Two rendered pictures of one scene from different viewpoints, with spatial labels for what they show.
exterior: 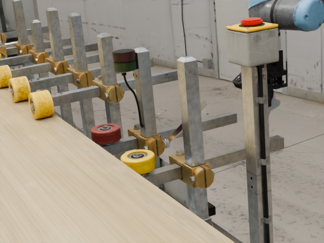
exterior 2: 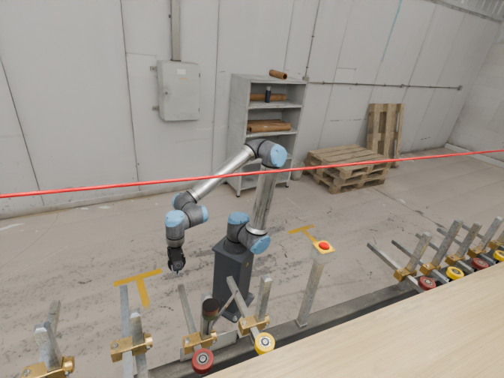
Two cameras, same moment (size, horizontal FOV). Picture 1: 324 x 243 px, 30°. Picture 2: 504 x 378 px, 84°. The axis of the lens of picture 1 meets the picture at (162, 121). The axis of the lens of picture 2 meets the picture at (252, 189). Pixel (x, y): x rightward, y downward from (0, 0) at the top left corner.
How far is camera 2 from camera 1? 1.75 m
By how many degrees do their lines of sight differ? 83
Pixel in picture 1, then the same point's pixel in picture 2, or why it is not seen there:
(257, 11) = (181, 226)
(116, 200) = (322, 357)
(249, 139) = (314, 286)
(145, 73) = not seen: hidden behind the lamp
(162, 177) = not seen: hidden behind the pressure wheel
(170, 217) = (340, 335)
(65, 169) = not seen: outside the picture
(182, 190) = (229, 339)
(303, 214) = (73, 307)
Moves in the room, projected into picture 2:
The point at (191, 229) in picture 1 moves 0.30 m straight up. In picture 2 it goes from (350, 329) to (371, 280)
